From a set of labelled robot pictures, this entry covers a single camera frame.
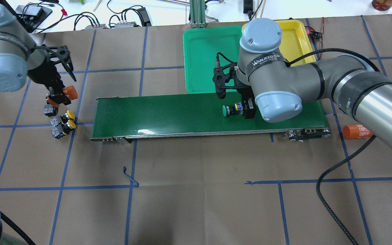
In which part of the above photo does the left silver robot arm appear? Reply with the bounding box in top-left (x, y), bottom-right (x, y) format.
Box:
top-left (0, 3), bottom-right (78, 117)

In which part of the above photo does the green conveyor belt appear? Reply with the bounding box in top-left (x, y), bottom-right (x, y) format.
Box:
top-left (90, 92), bottom-right (331, 143)

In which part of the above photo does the yellow push button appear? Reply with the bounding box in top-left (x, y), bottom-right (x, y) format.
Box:
top-left (50, 110), bottom-right (76, 127)
top-left (51, 120), bottom-right (77, 139)

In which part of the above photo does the aluminium frame post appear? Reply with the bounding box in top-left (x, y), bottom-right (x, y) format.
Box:
top-left (189, 0), bottom-right (207, 28)

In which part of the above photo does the black braided cable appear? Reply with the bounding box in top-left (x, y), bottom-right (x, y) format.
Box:
top-left (315, 135), bottom-right (377, 245)

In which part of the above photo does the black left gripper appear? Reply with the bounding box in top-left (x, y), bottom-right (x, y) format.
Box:
top-left (28, 45), bottom-right (77, 106)

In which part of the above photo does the orange cylinder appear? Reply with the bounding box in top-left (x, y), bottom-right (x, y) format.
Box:
top-left (46, 86), bottom-right (78, 107)
top-left (342, 124), bottom-right (373, 139)

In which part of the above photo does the green push button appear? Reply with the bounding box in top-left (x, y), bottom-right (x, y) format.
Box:
top-left (43, 104), bottom-right (59, 117)
top-left (222, 102), bottom-right (244, 117)

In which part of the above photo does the yellow plastic tray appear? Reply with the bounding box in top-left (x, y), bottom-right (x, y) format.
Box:
top-left (239, 18), bottom-right (312, 61)

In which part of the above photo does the black power adapter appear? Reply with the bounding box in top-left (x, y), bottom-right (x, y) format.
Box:
top-left (15, 3), bottom-right (52, 26)

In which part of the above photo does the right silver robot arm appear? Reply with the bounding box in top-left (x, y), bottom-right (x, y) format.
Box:
top-left (212, 18), bottom-right (392, 148)

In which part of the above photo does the green plastic tray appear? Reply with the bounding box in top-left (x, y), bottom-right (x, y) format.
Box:
top-left (183, 25), bottom-right (242, 94)

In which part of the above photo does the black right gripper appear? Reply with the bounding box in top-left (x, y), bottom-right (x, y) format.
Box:
top-left (212, 53), bottom-right (255, 100)

